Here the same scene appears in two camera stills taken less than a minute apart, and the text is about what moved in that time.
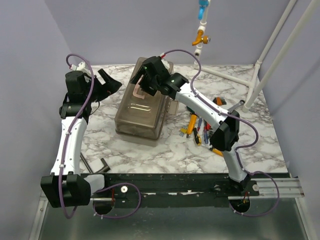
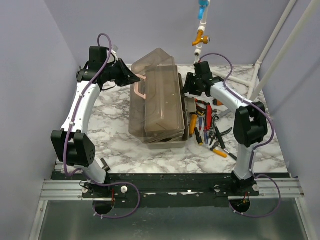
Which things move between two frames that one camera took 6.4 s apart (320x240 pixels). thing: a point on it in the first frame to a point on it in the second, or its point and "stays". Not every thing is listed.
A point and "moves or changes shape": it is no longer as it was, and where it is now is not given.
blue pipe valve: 202,4 stays
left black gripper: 108,88 to 127,77
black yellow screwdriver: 197,137 stays
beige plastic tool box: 140,117 moves or changes shape
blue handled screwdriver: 206,137 stays
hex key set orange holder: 219,101 stays
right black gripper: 142,83 to 190,78
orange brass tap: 204,39 stays
